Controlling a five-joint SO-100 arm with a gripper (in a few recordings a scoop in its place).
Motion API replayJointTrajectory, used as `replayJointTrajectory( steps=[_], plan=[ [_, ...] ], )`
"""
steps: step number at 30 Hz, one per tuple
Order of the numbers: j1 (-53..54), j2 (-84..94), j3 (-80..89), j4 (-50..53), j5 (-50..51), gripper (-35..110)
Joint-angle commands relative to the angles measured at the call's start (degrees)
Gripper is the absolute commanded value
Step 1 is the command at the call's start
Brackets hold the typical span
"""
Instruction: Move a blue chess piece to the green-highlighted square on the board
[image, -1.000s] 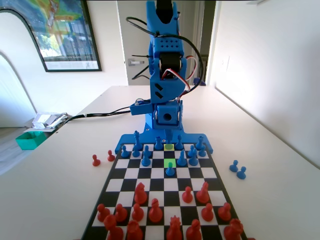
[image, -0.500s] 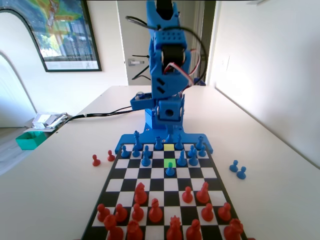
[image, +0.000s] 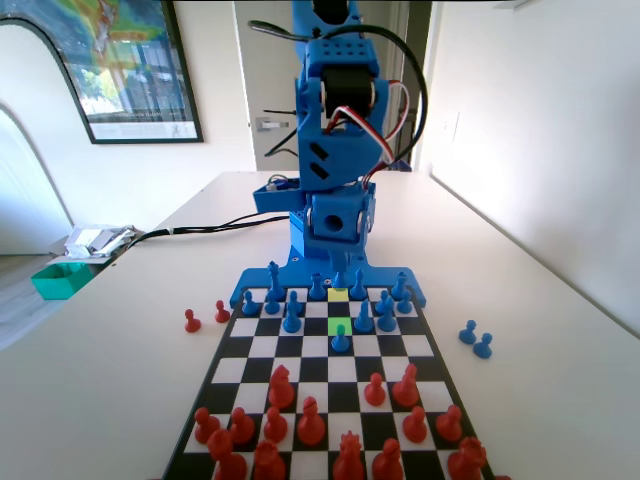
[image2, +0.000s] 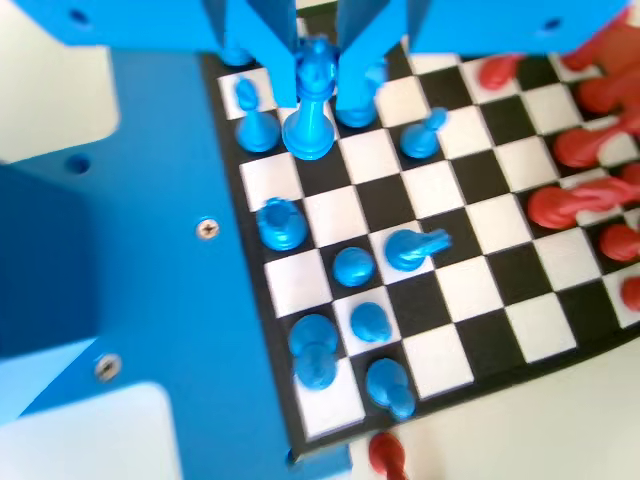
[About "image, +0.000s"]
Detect chessboard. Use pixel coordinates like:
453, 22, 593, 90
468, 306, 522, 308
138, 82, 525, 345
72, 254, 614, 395
160, 284, 501, 480

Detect red chess queen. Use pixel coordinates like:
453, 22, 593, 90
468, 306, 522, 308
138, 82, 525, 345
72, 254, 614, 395
332, 432, 366, 480

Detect red chess rook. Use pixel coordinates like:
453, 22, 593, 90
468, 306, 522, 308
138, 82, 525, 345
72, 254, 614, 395
447, 436, 488, 480
206, 428, 249, 480

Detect blue base mounting plate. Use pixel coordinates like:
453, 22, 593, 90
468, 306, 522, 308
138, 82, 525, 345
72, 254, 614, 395
228, 249, 430, 309

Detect white door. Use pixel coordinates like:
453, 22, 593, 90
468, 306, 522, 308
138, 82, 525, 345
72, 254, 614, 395
233, 0, 404, 173

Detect pile of papers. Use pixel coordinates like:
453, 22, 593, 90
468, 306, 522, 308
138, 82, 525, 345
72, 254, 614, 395
63, 224, 147, 259

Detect black framed poster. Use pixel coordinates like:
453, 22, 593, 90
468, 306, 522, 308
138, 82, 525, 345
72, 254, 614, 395
0, 0, 205, 146

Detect green plastic box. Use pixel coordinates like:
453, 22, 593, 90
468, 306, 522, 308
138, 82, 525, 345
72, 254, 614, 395
30, 262, 95, 301

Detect white arched panel dark rim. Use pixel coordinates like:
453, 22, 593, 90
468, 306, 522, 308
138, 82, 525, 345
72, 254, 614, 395
0, 15, 94, 256

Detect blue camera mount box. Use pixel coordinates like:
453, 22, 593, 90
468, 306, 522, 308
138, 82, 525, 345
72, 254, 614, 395
252, 181, 304, 215

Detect red white black servo wires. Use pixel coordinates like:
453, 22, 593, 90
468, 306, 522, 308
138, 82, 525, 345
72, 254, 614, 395
323, 82, 415, 194

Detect silver door handle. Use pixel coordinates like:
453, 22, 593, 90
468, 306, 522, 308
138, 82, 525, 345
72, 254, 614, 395
255, 116, 292, 133

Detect thin black camera cable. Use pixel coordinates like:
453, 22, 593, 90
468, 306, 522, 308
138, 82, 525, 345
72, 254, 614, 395
248, 18, 430, 169

